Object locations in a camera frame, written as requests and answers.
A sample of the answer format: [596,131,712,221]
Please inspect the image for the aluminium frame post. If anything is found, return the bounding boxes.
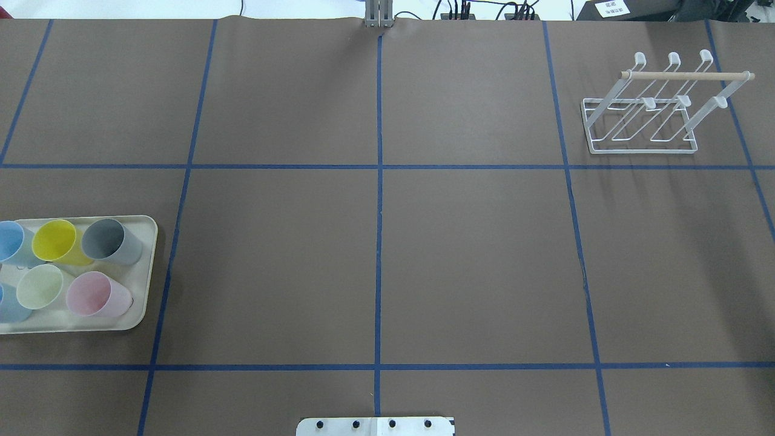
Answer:
[363,0,395,28]

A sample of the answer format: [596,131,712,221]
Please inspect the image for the white wire cup rack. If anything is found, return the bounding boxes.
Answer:
[579,49,756,155]

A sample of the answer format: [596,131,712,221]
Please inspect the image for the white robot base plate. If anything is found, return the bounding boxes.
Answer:
[295,416,456,435]

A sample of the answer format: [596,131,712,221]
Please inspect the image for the cream plastic tray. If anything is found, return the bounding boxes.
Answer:
[1,215,158,334]

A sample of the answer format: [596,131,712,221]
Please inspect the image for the light blue cup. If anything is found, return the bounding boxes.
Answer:
[1,283,33,325]
[1,220,43,268]

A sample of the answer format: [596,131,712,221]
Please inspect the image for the black cables at table edge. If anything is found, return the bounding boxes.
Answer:
[394,0,543,21]

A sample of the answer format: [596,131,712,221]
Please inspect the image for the grey cup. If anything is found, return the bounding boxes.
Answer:
[81,219,143,265]

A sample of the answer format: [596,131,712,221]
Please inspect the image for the yellow cup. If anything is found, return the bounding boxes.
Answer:
[31,220,94,266]

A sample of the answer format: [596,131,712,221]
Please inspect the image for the pink cup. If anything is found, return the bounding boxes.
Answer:
[65,271,134,318]

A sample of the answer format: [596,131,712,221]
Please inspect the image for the pale green cup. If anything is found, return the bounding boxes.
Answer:
[16,264,75,311]

